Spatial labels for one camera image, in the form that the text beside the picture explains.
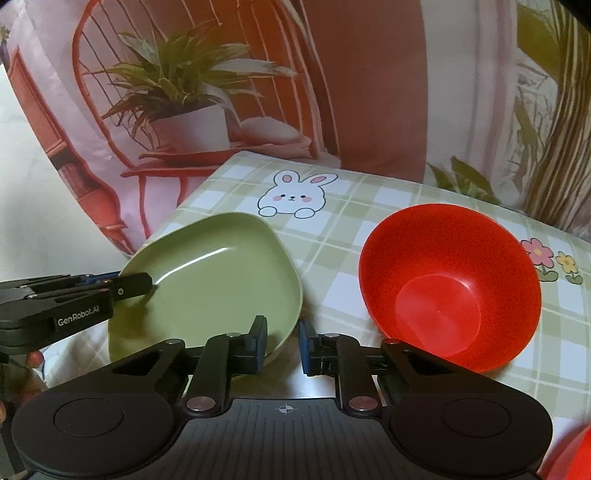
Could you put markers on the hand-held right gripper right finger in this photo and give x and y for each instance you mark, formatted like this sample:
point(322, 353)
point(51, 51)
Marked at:
point(305, 353)

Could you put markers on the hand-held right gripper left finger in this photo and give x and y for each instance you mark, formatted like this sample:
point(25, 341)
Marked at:
point(260, 344)

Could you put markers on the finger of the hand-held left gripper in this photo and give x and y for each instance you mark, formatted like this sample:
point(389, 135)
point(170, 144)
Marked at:
point(99, 278)
point(134, 286)

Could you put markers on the green plate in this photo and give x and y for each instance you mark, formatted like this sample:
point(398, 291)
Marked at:
point(203, 277)

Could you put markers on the person's left hand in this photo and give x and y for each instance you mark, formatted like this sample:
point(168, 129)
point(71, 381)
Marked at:
point(35, 359)

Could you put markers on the green checked bunny tablecloth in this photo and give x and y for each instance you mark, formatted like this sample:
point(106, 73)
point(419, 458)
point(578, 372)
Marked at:
point(337, 221)

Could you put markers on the red plastic bowl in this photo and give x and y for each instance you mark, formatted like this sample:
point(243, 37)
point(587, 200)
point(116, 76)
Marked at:
point(443, 295)

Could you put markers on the printed plant and chair cloth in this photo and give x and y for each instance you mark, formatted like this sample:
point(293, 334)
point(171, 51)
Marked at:
point(360, 87)

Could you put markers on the red plastic dish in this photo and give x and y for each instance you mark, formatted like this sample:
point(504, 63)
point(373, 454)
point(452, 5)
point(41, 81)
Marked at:
point(570, 454)

